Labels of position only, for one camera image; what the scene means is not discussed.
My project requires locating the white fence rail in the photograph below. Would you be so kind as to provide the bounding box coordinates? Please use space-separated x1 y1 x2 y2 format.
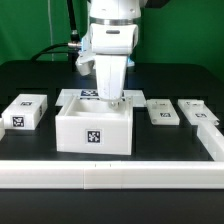
0 161 224 189
197 121 224 162

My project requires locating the white cabinet door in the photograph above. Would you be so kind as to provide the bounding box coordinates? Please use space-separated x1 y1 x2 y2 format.
178 99 219 125
146 99 180 125

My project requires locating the white left fence stub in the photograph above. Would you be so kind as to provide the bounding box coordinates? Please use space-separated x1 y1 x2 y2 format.
0 118 5 141

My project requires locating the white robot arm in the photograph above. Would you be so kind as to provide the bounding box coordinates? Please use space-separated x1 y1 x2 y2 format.
76 0 147 104

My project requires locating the white front fence rail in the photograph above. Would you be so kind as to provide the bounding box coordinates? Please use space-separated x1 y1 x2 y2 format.
0 161 224 189

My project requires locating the black cable bundle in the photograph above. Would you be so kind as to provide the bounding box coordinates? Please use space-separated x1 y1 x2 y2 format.
30 0 83 62

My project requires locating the white right fence rail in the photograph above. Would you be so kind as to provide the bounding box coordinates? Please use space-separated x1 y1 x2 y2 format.
197 121 224 162

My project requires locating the white cabinet top block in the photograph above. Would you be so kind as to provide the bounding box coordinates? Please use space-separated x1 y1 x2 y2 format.
2 94 48 130

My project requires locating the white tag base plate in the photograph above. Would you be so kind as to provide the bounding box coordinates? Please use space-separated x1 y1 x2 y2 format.
54 88 148 108

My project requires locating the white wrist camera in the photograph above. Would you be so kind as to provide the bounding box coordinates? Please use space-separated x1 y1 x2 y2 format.
75 52 94 76

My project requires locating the white cabinet body box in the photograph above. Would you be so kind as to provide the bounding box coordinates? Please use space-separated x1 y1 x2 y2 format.
55 97 133 155

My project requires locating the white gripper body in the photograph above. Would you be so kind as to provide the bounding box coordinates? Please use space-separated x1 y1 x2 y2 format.
95 55 127 101

